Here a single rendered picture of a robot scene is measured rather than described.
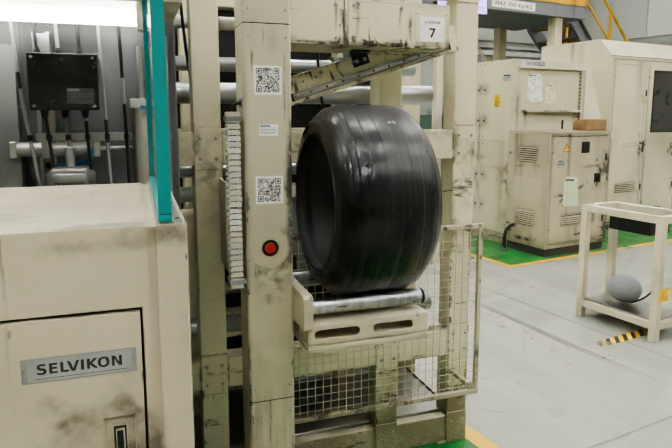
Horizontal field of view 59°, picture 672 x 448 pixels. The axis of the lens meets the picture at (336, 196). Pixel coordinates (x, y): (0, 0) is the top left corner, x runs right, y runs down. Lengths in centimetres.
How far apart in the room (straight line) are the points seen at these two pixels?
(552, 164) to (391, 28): 432
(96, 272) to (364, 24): 132
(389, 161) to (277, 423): 82
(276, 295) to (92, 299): 84
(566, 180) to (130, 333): 568
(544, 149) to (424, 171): 463
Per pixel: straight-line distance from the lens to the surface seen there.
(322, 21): 191
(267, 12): 160
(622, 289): 445
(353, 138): 153
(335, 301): 164
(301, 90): 201
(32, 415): 96
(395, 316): 169
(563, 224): 636
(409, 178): 153
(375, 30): 197
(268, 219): 161
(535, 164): 623
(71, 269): 89
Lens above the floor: 142
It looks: 8 degrees down
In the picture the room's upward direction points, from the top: straight up
